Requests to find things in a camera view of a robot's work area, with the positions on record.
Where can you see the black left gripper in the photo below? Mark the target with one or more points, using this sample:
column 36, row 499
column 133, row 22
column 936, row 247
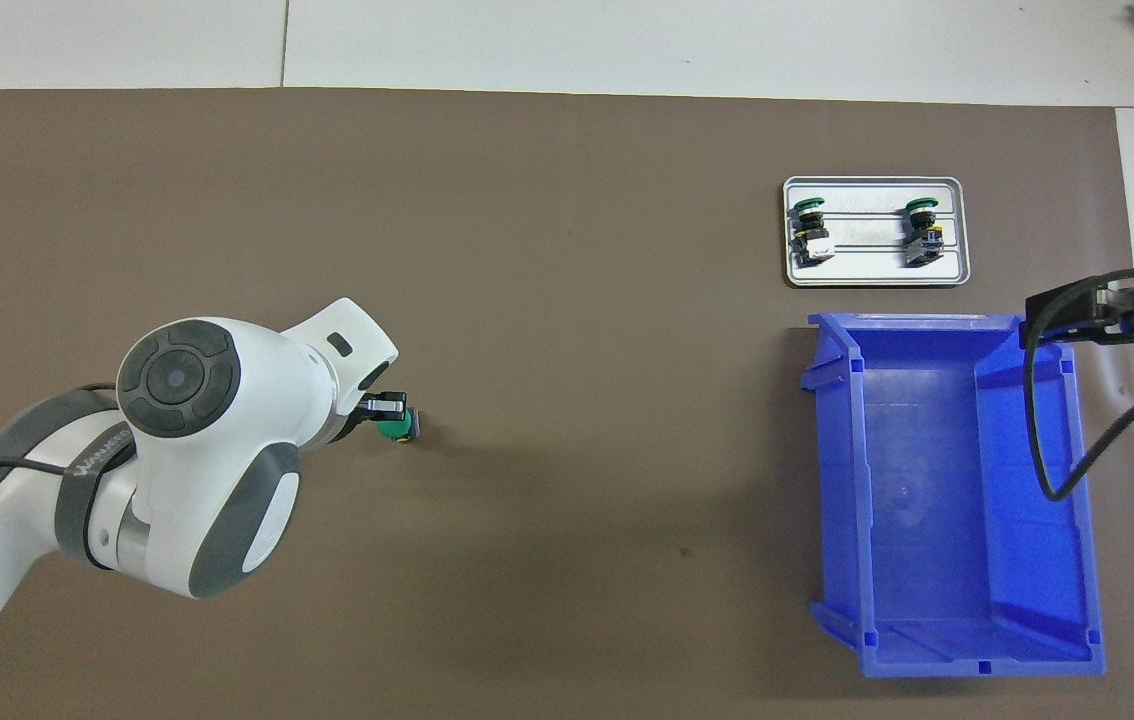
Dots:
column 351, row 425

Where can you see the green push button switch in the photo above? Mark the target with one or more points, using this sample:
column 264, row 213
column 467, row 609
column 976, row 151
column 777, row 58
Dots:
column 393, row 431
column 923, row 240
column 812, row 240

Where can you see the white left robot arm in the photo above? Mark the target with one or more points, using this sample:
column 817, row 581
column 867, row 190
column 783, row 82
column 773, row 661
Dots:
column 197, row 450

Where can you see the grey metal tray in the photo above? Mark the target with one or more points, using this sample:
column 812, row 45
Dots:
column 867, row 240

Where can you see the brown table mat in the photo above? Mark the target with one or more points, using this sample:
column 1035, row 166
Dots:
column 577, row 200

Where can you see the blue plastic storage bin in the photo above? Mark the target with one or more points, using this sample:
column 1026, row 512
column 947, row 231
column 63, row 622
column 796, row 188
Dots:
column 927, row 560

